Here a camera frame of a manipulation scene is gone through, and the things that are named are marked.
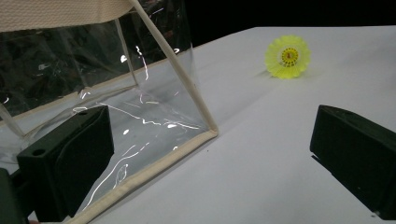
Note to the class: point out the clear plastic bag beige trim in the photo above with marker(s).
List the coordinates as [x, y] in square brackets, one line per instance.
[149, 105]

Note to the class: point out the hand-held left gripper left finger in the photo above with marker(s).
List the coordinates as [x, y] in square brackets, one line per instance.
[67, 168]

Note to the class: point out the yellow shuttlecock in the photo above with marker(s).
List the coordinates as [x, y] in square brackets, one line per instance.
[288, 57]

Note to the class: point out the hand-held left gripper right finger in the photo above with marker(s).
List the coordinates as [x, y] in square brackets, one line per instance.
[358, 155]

